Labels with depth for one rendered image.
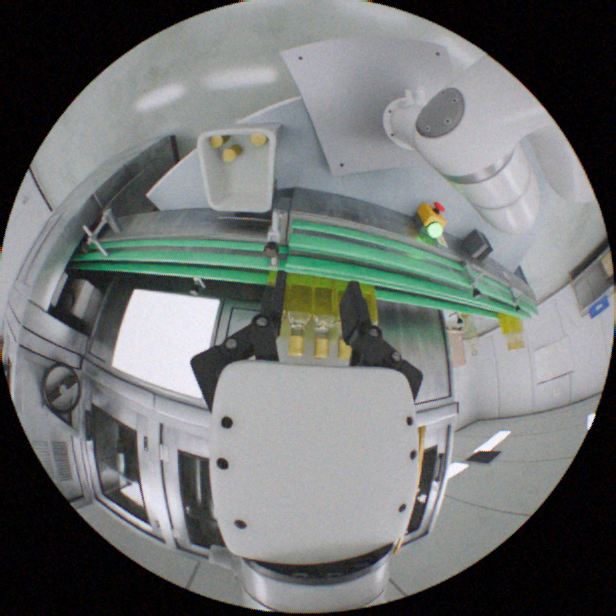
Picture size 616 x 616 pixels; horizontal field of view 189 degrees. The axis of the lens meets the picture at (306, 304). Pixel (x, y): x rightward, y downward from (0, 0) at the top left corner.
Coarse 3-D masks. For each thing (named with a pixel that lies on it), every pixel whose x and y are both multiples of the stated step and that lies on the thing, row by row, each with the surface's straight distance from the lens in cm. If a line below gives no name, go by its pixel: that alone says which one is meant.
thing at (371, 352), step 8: (368, 328) 12; (376, 328) 12; (368, 336) 12; (376, 336) 12; (368, 344) 11; (376, 344) 12; (352, 352) 13; (368, 352) 11; (376, 352) 11; (352, 360) 13; (360, 360) 11; (368, 360) 11; (376, 360) 11
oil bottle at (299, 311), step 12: (300, 276) 48; (312, 276) 48; (300, 288) 46; (312, 288) 47; (288, 300) 47; (300, 300) 44; (288, 312) 43; (300, 312) 43; (288, 324) 45; (300, 324) 43
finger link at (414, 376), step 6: (402, 360) 13; (384, 366) 13; (402, 366) 13; (408, 366) 13; (414, 366) 14; (402, 372) 13; (408, 372) 13; (414, 372) 13; (420, 372) 14; (408, 378) 13; (414, 378) 13; (420, 378) 14; (414, 384) 13; (420, 384) 13; (414, 390) 13; (414, 396) 13; (414, 402) 13
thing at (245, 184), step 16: (256, 128) 42; (208, 144) 50; (224, 144) 53; (240, 144) 52; (272, 144) 42; (208, 160) 50; (224, 160) 55; (240, 160) 53; (256, 160) 52; (272, 160) 43; (208, 176) 51; (224, 176) 57; (240, 176) 55; (256, 176) 54; (272, 176) 45; (208, 192) 52; (224, 192) 59; (240, 192) 57; (256, 192) 56; (272, 192) 48; (224, 208) 53; (240, 208) 52; (256, 208) 51
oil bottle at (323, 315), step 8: (320, 280) 48; (328, 280) 49; (320, 288) 47; (328, 288) 48; (312, 296) 48; (320, 296) 46; (328, 296) 46; (312, 304) 46; (320, 304) 45; (328, 304) 45; (312, 312) 45; (320, 312) 44; (328, 312) 44; (312, 320) 44; (320, 320) 43; (328, 320) 44; (328, 328) 45
